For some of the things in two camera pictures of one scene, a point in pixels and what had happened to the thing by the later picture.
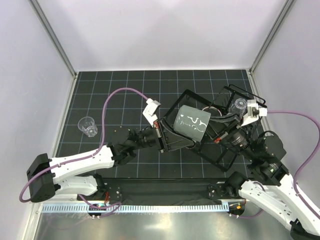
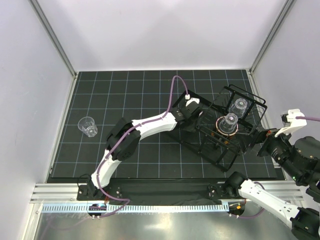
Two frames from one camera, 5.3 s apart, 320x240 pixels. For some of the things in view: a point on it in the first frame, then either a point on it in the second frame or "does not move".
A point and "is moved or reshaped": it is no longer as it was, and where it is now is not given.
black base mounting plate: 165,189 does not move
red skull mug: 213,111 is moved or reshaped
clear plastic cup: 87,124 does not move
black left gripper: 172,140 to 192,127
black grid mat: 168,123 does not move
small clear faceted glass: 238,106 does not move
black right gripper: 223,127 to 258,134
